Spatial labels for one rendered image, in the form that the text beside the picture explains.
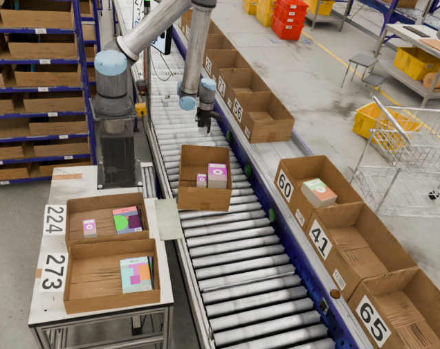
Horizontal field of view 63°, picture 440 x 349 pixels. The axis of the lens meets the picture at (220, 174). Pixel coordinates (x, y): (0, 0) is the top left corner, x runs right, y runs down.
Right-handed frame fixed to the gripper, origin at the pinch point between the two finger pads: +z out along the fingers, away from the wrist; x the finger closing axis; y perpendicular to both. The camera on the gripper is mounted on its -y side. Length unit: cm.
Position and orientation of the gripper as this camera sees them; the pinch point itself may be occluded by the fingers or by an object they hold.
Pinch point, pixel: (206, 135)
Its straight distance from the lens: 229.2
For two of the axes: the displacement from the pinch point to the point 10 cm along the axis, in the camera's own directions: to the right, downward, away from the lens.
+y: -9.4, 1.1, -3.1
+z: -1.2, 7.7, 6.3
